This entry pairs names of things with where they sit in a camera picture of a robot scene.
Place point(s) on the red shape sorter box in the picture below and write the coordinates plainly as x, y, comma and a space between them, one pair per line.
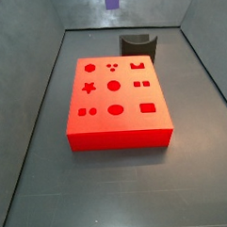
117, 102

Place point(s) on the purple rectangular block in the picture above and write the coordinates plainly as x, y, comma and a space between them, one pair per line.
112, 4

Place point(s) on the black curved holder stand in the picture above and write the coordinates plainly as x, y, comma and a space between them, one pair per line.
137, 45

